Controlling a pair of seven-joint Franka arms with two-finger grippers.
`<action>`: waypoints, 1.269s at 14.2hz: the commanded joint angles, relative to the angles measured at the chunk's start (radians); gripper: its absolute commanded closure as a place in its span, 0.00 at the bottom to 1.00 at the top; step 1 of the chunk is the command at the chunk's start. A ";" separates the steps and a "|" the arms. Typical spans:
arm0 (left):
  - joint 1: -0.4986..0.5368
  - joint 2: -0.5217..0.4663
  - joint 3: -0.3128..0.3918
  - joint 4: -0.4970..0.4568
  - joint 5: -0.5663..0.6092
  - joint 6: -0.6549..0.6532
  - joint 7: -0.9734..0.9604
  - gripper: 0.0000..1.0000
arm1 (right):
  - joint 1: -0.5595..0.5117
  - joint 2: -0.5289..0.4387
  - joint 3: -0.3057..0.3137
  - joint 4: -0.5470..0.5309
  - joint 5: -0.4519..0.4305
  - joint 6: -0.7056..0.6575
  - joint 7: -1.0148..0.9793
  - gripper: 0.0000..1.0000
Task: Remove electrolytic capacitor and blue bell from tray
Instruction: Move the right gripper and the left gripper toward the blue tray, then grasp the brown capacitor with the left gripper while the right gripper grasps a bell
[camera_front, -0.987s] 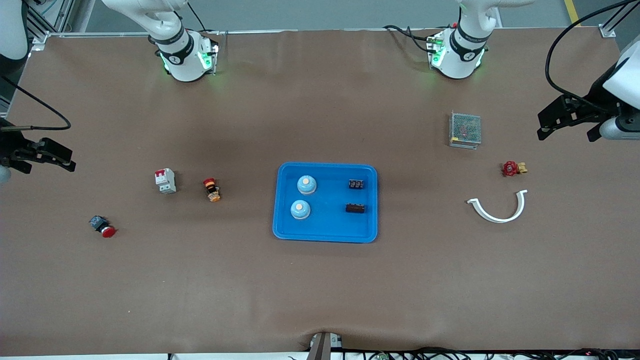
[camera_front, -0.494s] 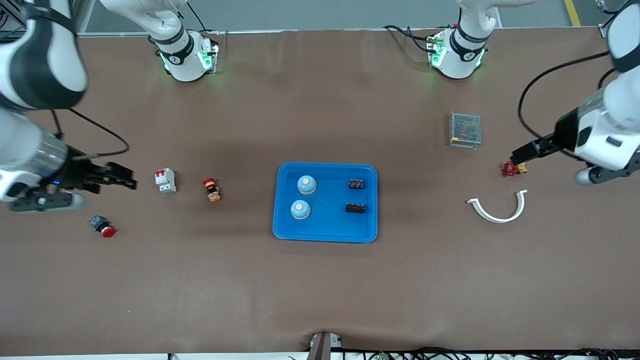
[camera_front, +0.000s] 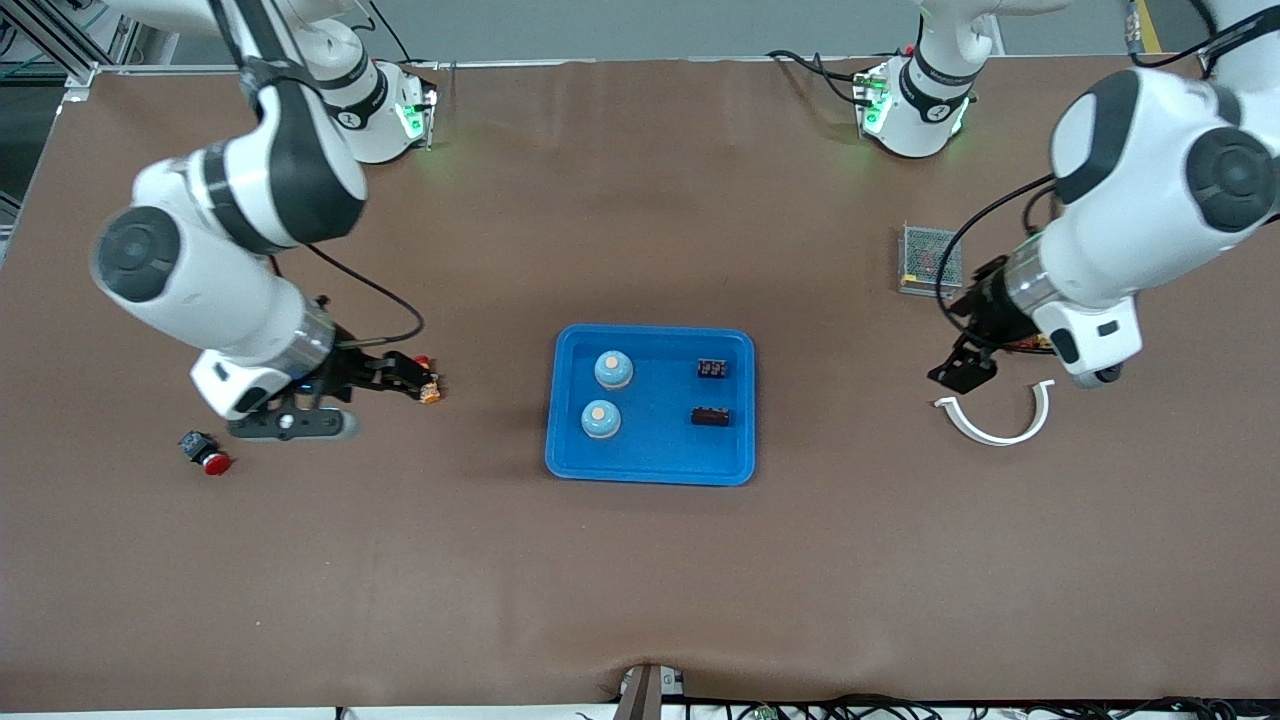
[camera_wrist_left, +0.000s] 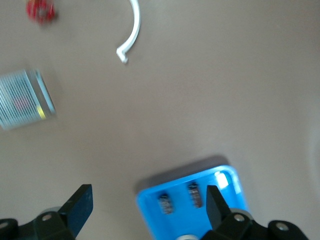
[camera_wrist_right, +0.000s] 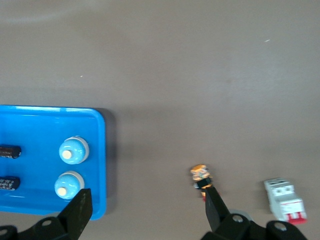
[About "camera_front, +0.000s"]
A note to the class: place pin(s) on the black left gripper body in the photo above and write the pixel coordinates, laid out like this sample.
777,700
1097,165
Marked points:
990,305

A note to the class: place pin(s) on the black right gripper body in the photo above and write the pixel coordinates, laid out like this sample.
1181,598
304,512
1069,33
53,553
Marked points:
352,367

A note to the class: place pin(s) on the blue bell orange button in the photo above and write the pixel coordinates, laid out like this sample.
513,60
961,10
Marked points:
600,419
613,369

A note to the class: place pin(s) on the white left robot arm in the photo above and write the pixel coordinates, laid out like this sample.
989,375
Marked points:
1130,220

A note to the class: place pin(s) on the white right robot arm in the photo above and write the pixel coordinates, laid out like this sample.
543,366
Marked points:
230,290

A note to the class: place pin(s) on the blue plastic tray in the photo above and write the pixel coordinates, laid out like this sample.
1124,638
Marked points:
655,455

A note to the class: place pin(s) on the white half-round pipe clamp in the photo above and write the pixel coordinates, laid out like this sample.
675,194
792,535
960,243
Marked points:
985,433

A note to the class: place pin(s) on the metal mesh power supply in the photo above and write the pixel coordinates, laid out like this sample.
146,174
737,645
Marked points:
922,255

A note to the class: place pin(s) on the red mushroom push button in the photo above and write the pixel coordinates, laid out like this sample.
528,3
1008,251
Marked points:
214,462

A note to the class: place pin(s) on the orange red button switch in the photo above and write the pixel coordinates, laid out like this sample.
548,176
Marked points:
430,393

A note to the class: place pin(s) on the metal table edge bracket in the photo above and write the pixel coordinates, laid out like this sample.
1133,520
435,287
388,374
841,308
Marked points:
648,692

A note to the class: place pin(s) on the aluminium frame profile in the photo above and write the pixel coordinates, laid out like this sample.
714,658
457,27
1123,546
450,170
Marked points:
60,50

